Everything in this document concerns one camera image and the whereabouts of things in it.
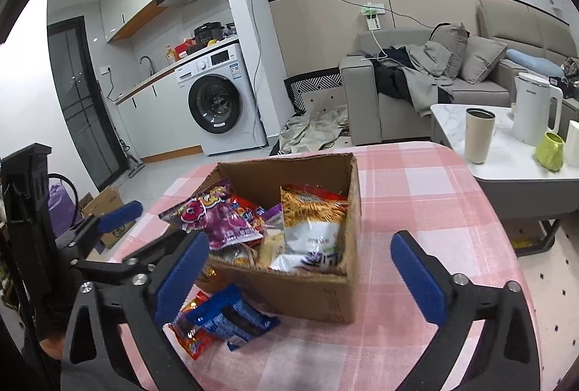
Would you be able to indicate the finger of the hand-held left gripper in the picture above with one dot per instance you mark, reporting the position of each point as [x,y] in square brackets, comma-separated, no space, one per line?
[212,305]
[120,214]

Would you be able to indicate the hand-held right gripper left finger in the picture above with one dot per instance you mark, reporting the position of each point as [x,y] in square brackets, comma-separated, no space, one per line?
[181,278]

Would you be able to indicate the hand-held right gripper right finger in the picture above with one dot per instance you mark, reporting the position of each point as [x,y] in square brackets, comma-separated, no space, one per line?
[416,278]

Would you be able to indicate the blue cookie packet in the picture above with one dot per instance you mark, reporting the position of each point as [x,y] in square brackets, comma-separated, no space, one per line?
[246,323]

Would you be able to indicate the red cookie packet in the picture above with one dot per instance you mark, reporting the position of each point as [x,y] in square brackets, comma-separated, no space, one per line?
[192,339]

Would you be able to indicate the orange noodle snack packet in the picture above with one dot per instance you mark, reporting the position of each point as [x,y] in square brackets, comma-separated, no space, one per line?
[235,257]

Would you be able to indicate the purple candy bag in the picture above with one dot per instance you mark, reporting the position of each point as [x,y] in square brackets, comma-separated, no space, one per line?
[217,219]

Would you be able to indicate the brown cardboard box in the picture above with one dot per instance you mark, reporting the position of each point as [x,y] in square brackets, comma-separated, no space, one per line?
[294,296]

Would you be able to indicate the purple-edged bread packet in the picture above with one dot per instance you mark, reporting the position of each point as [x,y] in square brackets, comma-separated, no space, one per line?
[271,246]

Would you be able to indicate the small red snack packet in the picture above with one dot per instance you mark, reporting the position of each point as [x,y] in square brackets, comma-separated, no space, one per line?
[249,210]

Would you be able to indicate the large white noodle snack bag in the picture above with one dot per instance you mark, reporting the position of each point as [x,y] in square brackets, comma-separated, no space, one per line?
[316,263]

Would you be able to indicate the noodle snack bag red top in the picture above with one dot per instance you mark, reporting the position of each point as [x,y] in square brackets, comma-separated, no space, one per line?
[312,205]

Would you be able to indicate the person's left hand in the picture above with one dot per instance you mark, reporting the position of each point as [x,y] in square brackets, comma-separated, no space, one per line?
[49,349]

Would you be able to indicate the printed cardboard box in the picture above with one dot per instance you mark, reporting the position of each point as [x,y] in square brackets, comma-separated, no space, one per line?
[108,210]

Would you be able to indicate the purple plastic bag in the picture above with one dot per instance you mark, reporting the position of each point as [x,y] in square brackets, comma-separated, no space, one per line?
[61,205]

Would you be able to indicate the upright vacuum cleaner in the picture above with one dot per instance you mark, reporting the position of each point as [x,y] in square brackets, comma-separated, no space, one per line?
[129,158]

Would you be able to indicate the pink checked tablecloth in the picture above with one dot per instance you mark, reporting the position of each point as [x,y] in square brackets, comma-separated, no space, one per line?
[429,201]

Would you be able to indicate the white kitchen counter cabinet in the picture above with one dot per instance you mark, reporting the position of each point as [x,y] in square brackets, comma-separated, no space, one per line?
[154,119]

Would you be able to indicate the black glass door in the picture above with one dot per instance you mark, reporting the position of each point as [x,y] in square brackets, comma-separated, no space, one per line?
[83,101]

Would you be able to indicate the white marble side table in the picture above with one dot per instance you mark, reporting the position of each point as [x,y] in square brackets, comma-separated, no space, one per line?
[506,155]

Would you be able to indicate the kitchen faucet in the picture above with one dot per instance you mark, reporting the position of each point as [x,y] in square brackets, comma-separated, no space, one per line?
[145,64]

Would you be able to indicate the white washing machine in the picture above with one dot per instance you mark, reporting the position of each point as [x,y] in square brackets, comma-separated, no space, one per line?
[217,97]

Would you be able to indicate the beige tumbler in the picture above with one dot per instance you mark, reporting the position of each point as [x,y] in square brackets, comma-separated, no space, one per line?
[479,137]

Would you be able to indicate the yellow bottle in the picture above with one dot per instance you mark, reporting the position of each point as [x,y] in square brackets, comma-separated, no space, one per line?
[170,55]

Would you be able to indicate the red container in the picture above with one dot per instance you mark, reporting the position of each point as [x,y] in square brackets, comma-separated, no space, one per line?
[184,48]

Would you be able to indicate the grey cloth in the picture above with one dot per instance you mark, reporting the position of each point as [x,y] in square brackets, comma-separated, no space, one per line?
[312,131]

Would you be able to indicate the green cup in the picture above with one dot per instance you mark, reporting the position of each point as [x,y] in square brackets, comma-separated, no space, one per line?
[549,151]

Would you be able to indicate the grey sofa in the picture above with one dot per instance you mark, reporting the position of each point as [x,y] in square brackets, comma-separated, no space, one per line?
[357,101]

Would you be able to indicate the dark clothing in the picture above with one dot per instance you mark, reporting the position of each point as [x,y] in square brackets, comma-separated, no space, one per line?
[389,78]

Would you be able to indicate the black pressure cooker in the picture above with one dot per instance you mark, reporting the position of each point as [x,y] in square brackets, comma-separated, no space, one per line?
[208,32]

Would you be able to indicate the white electric kettle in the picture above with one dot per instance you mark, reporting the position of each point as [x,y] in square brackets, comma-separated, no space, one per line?
[531,110]

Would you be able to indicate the grey jacket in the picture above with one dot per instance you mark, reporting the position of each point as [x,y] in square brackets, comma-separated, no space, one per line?
[427,74]

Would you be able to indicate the black white patterned cushion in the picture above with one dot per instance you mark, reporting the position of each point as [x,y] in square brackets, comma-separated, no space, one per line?
[314,85]

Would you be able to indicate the grey pillow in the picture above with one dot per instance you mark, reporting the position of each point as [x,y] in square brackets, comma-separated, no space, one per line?
[450,49]
[484,60]

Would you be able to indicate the green white wall charger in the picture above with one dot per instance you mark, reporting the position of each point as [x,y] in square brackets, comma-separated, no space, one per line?
[373,16]

